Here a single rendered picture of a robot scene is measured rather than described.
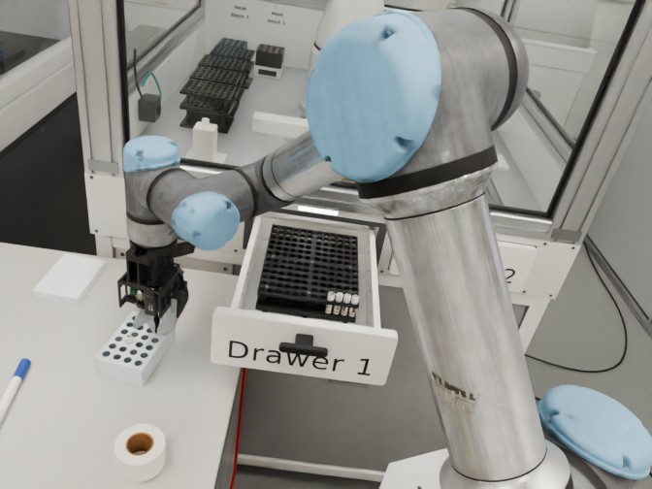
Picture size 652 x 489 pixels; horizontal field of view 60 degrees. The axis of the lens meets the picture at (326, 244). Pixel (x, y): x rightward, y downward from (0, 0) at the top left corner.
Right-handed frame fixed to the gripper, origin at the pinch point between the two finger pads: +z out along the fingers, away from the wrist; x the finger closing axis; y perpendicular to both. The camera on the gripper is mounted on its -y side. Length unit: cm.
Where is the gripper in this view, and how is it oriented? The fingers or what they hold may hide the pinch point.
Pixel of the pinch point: (162, 325)
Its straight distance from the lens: 103.7
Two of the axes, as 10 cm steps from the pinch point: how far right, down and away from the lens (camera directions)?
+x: 9.6, 2.4, -1.1
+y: -2.3, 5.1, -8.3
